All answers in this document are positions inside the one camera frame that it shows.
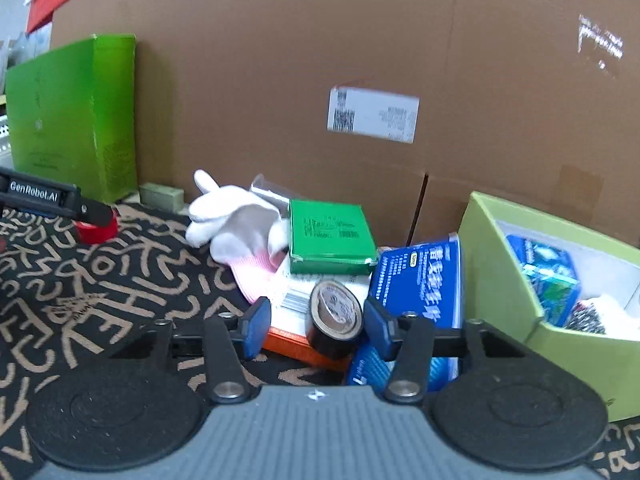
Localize large cardboard panel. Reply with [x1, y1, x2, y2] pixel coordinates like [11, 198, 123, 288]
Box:
[50, 0, 640, 248]

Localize clear plastic cup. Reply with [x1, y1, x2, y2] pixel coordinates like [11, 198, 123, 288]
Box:
[250, 174, 304, 207]

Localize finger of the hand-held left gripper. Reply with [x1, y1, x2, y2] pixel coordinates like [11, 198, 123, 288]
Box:
[75, 199, 117, 225]

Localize green flat box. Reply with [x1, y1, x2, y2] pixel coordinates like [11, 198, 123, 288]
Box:
[288, 199, 379, 276]

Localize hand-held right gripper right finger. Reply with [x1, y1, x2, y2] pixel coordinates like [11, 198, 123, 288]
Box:
[364, 299, 531, 405]

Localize white orange flat box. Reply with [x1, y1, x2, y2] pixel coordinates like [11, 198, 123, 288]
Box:
[262, 255, 373, 373]

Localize dotted work glove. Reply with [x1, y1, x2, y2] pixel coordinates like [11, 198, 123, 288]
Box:
[565, 292, 640, 337]

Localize blue medicine box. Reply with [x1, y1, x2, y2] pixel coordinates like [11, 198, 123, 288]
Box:
[345, 232, 464, 391]

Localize blue green printed packet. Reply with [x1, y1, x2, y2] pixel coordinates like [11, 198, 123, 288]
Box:
[505, 235, 584, 329]

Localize black tape roll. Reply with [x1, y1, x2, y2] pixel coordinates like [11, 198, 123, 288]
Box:
[307, 280, 365, 361]

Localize light green shoebox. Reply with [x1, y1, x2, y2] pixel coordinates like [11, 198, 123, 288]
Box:
[457, 191, 640, 423]

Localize tall green box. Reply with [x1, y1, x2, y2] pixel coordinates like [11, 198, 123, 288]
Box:
[5, 34, 138, 205]

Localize small grey box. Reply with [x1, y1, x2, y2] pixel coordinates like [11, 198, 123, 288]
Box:
[139, 182, 184, 211]

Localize red tape roll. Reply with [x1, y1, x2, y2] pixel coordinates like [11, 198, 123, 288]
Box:
[75, 210, 120, 245]

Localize white glove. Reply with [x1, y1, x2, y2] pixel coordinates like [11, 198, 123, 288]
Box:
[186, 169, 292, 306]

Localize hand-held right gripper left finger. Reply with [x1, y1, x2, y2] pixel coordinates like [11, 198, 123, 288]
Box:
[107, 297, 272, 406]

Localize white shipping label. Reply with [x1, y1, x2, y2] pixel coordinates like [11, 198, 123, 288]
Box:
[327, 86, 420, 145]

